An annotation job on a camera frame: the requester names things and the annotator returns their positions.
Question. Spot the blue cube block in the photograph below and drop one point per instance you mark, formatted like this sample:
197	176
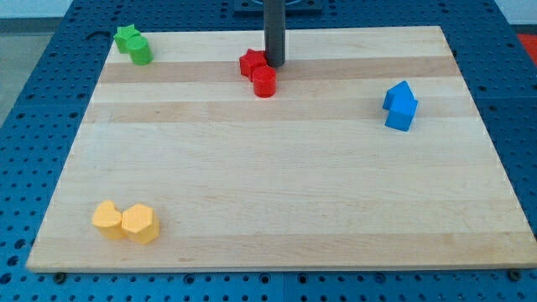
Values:
401	113

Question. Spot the red cylinder block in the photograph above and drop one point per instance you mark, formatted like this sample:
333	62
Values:
264	79

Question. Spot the red star block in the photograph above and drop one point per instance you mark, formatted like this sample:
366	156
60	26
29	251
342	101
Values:
250	61

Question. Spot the light wooden board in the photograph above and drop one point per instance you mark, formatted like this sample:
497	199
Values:
308	179

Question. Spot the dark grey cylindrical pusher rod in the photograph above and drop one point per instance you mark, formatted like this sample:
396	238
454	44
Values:
274	32

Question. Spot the yellow hexagon block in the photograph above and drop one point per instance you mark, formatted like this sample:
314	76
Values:
141	224

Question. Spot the blue pentagon block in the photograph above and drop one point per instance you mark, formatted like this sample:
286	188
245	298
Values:
401	90

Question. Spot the green cylinder block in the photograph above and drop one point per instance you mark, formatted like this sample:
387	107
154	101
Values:
139	50

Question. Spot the yellow heart block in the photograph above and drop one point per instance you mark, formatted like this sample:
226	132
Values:
107	219

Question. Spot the green star block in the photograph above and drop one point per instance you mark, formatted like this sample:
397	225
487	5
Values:
123	34

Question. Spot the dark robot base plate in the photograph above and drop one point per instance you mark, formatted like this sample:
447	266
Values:
255	7

